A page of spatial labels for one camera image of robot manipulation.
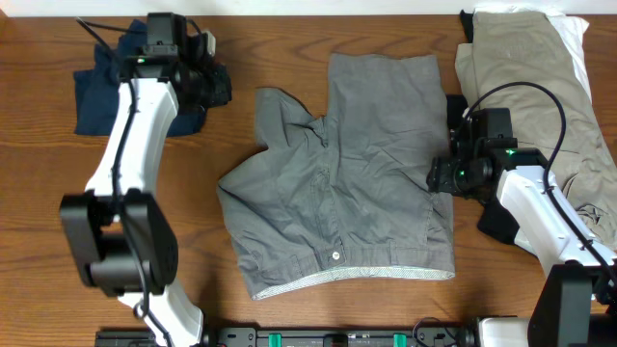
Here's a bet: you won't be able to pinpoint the grey shorts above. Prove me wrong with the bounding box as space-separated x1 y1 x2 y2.
217 54 455 300

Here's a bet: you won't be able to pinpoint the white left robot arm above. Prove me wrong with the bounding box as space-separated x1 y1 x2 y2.
60 58 231 346

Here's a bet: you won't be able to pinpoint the black garment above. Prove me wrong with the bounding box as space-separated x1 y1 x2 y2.
446 10 519 245

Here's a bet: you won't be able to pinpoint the navy blue folded shorts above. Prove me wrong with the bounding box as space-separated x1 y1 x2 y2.
73 44 207 137

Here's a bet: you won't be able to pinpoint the khaki beige shorts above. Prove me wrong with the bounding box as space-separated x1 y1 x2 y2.
455 10 617 252

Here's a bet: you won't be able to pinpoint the white garment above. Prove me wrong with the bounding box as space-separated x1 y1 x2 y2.
474 3 593 256

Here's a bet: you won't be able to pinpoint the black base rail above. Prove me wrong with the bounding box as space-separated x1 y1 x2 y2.
94 316 481 347

